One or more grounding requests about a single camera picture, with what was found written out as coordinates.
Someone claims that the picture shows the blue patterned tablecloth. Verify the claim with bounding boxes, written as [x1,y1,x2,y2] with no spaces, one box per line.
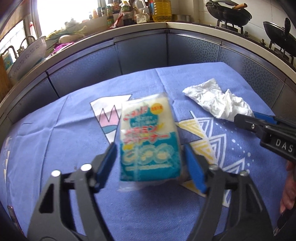
[1,62,287,240]

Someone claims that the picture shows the sponge pack blue white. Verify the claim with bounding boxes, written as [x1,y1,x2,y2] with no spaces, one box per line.
[119,93,184,192]

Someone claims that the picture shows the green onions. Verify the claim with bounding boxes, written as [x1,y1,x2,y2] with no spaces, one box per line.
[45,26,87,43]

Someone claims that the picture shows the yellow cooking oil bottle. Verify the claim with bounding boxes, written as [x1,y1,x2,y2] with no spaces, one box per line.
[152,0,172,22]

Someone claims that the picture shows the right hand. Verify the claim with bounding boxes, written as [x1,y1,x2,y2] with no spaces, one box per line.
[280,161,295,214]

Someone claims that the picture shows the black wok wooden handle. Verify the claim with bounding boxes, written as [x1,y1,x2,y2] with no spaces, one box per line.
[206,1,252,27]

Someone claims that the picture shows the white tissue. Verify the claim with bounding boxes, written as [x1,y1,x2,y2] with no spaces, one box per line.
[183,78,254,122]

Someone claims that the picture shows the grey kitchen cabinets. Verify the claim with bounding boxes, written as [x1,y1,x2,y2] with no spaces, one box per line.
[1,29,295,139]

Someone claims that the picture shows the chrome faucet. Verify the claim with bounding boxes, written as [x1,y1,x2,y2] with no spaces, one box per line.
[1,35,36,59]

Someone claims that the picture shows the gas stove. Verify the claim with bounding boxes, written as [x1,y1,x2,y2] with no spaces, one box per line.
[209,19,296,68]

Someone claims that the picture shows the white patterned basin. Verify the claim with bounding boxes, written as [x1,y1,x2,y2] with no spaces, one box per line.
[8,37,47,81]

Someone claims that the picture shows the black frying pan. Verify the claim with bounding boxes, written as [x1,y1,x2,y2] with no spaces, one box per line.
[263,18,296,57]

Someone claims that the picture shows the white plastic jug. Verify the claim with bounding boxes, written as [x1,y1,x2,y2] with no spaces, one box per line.
[134,0,150,24]

